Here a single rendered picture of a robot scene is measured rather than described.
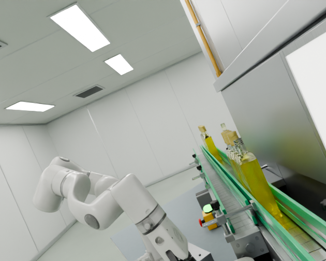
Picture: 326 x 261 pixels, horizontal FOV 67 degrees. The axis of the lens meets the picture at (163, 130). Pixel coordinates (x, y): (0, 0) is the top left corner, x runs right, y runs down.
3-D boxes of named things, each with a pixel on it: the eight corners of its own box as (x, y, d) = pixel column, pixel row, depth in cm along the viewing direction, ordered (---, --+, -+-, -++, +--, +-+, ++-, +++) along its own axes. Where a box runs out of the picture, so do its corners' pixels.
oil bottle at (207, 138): (221, 158, 190) (206, 125, 190) (213, 161, 190) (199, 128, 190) (219, 157, 195) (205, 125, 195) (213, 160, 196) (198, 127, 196)
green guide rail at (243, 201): (257, 223, 76) (247, 199, 76) (254, 225, 76) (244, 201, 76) (203, 152, 251) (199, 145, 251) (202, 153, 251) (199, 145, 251)
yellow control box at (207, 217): (223, 226, 113) (217, 211, 113) (208, 232, 114) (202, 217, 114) (221, 219, 120) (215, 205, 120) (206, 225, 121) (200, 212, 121)
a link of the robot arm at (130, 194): (90, 202, 66) (114, 182, 73) (115, 233, 66) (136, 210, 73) (115, 183, 56) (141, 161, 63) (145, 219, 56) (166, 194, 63)
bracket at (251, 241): (270, 252, 72) (260, 231, 72) (239, 264, 72) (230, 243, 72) (266, 246, 75) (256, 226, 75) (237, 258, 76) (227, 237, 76)
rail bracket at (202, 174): (211, 188, 132) (201, 165, 132) (198, 193, 132) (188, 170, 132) (210, 186, 136) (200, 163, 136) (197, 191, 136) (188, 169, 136)
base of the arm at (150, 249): (145, 275, 90) (128, 235, 90) (138, 263, 102) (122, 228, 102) (181, 251, 95) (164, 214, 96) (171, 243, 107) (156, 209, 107)
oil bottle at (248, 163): (281, 213, 77) (253, 150, 77) (264, 219, 78) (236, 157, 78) (274, 206, 83) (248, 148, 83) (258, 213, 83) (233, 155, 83)
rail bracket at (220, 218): (266, 228, 72) (249, 188, 72) (212, 249, 73) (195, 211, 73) (263, 223, 75) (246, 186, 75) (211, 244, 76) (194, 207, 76)
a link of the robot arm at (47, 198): (103, 176, 86) (90, 220, 84) (64, 164, 97) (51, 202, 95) (65, 169, 73) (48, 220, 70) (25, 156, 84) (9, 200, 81)
